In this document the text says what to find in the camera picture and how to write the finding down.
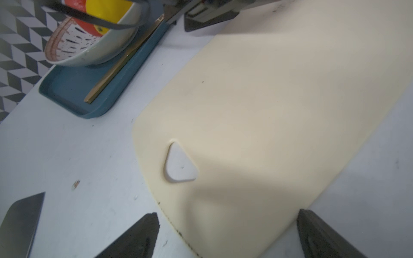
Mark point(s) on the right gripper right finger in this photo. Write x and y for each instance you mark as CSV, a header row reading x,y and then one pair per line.
x,y
319,240

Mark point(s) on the teal tray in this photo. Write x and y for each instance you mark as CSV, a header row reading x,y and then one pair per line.
x,y
68,86

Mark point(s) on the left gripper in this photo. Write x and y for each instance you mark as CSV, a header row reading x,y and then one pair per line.
x,y
201,14

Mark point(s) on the patterned white bowl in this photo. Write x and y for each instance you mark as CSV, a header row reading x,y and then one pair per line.
x,y
70,45

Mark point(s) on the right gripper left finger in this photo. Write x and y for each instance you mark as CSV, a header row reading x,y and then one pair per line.
x,y
138,241

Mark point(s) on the cream cutting board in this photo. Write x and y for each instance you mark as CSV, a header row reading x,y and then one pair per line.
x,y
261,120

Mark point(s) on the yellow lemon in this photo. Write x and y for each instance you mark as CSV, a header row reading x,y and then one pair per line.
x,y
112,11

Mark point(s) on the black cleaver knife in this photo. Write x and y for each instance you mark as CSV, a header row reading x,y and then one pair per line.
x,y
19,226

